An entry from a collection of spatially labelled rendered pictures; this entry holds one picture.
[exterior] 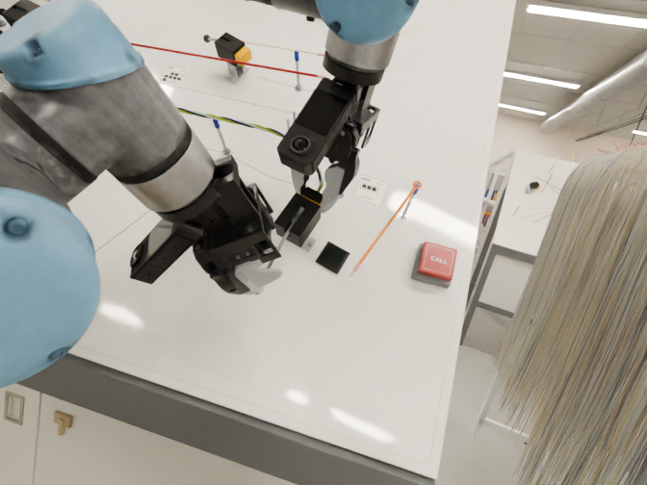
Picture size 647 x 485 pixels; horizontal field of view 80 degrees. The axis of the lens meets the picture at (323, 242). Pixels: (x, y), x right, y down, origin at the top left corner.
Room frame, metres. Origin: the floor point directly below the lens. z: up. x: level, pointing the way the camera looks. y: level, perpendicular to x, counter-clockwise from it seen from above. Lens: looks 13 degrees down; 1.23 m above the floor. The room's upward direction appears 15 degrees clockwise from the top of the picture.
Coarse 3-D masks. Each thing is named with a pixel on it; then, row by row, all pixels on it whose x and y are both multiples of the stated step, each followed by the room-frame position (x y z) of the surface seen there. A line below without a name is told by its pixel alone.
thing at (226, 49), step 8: (208, 40) 0.77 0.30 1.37; (216, 40) 0.73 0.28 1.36; (224, 40) 0.74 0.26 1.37; (232, 40) 0.74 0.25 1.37; (240, 40) 0.74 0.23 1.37; (216, 48) 0.74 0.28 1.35; (224, 48) 0.73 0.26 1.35; (232, 48) 0.73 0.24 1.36; (240, 48) 0.73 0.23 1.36; (224, 56) 0.74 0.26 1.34; (232, 56) 0.73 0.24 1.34; (232, 64) 0.75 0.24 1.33; (232, 72) 0.78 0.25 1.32; (240, 72) 0.79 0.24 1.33; (232, 80) 0.78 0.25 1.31
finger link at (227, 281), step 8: (208, 264) 0.39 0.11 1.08; (216, 272) 0.39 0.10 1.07; (224, 272) 0.40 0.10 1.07; (232, 272) 0.41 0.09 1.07; (216, 280) 0.39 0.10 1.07; (224, 280) 0.40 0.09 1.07; (232, 280) 0.40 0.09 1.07; (224, 288) 0.40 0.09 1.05; (232, 288) 0.41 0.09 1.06; (240, 288) 0.43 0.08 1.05; (248, 288) 0.44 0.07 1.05
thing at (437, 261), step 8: (424, 248) 0.57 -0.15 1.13; (432, 248) 0.57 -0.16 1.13; (440, 248) 0.57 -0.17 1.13; (448, 248) 0.57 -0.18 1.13; (424, 256) 0.56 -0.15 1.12; (432, 256) 0.56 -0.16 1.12; (440, 256) 0.56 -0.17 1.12; (448, 256) 0.56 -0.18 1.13; (424, 264) 0.55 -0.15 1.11; (432, 264) 0.55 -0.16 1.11; (440, 264) 0.55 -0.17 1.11; (448, 264) 0.55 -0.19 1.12; (424, 272) 0.55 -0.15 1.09; (432, 272) 0.54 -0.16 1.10; (440, 272) 0.54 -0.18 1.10; (448, 272) 0.55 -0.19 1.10; (448, 280) 0.54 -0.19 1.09
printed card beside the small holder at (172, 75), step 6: (168, 66) 0.79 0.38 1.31; (174, 66) 0.79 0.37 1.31; (162, 72) 0.78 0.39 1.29; (168, 72) 0.78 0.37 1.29; (174, 72) 0.78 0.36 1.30; (180, 72) 0.79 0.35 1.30; (186, 72) 0.79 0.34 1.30; (162, 78) 0.77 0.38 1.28; (168, 78) 0.78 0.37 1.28; (174, 78) 0.78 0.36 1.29; (180, 78) 0.78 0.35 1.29; (168, 84) 0.77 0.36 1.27; (174, 84) 0.77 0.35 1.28; (180, 84) 0.77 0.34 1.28
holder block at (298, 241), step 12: (288, 204) 0.53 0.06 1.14; (300, 204) 0.53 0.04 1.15; (312, 204) 0.53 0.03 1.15; (288, 216) 0.52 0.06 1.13; (300, 216) 0.52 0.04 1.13; (312, 216) 0.52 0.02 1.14; (276, 228) 0.53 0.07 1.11; (300, 228) 0.51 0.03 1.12; (312, 228) 0.55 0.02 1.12; (288, 240) 0.54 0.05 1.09; (300, 240) 0.52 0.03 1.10
